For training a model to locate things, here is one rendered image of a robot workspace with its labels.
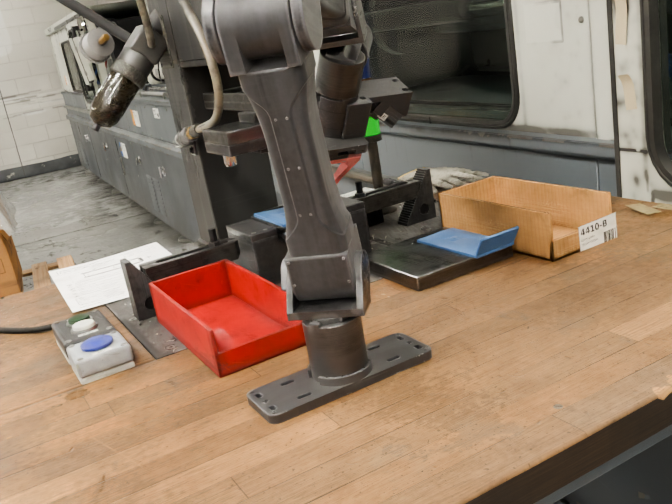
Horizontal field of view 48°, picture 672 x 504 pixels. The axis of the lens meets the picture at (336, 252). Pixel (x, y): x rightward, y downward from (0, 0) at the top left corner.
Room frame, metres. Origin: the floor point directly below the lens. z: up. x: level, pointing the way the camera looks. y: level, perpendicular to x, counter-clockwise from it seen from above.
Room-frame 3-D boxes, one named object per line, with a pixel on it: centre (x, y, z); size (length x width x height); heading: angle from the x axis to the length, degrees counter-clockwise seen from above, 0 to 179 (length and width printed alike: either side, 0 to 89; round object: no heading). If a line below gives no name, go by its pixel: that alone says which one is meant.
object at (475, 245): (1.06, -0.19, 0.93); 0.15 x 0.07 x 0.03; 28
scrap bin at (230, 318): (0.93, 0.16, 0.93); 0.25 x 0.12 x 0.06; 27
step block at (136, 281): (1.05, 0.27, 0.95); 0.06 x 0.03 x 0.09; 117
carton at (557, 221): (1.12, -0.29, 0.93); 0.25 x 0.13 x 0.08; 27
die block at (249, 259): (1.17, 0.05, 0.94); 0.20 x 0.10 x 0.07; 117
